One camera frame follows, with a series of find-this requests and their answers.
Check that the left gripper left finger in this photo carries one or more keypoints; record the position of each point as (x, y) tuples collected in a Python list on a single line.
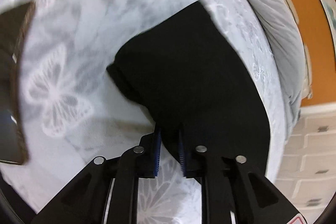
[(105, 191)]

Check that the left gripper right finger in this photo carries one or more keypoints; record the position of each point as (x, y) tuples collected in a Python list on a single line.
[(232, 190)]

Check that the black pants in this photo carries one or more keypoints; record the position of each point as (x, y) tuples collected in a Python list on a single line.
[(195, 87)]

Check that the white wardrobe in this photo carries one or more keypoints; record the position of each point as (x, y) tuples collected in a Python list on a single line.
[(307, 173)]

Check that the grey duvet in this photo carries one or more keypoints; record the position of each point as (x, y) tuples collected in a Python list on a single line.
[(286, 44)]

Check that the butterfly print bed sheet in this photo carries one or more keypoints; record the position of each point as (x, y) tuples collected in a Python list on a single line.
[(72, 112)]

